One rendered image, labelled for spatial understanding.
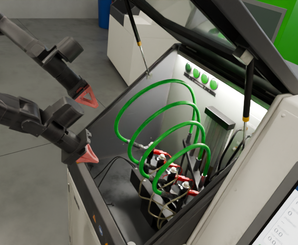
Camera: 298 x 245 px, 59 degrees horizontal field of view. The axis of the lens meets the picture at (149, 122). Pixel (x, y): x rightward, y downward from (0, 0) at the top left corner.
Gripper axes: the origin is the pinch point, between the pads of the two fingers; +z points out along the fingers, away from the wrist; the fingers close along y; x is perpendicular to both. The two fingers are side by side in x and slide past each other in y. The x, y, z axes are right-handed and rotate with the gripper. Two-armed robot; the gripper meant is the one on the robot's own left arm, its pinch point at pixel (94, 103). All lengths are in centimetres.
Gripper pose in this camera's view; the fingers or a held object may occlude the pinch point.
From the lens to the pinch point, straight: 91.3
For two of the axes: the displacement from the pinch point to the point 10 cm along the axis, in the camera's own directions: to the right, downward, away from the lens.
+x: -7.1, 7.0, -0.3
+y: -3.5, -3.3, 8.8
